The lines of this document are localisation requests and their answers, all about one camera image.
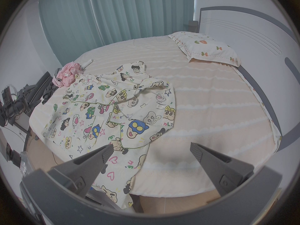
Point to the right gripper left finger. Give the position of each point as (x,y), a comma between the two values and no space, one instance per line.
(79,172)

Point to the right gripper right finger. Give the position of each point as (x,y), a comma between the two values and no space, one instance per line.
(222,170)

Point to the white printed pyjama top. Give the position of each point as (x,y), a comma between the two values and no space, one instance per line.
(110,106)

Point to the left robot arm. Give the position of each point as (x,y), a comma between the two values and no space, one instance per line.
(16,104)

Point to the bed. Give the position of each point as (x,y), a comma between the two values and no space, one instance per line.
(211,102)

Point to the pile of clothes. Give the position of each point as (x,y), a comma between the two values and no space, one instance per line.
(70,75)

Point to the white printed pillow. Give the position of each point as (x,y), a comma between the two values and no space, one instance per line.
(206,48)

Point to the grey bedside table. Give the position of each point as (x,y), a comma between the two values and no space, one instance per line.
(194,26)

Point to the blue-green curtain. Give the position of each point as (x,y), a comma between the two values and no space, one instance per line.
(68,20)
(145,10)

